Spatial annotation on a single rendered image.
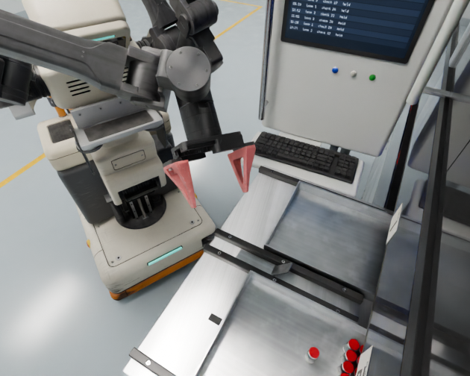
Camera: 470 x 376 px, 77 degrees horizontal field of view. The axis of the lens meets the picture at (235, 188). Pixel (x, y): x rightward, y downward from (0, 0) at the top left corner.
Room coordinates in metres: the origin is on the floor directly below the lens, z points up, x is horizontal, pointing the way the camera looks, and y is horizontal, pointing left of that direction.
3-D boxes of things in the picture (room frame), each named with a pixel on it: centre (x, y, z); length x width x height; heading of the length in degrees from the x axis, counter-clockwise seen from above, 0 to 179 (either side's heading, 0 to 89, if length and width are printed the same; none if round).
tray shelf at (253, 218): (0.32, -0.14, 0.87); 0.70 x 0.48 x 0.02; 152
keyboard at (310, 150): (0.86, -0.26, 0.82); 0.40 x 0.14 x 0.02; 65
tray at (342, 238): (0.44, -0.29, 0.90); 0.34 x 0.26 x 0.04; 62
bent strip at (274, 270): (0.36, -0.07, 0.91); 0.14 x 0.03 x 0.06; 61
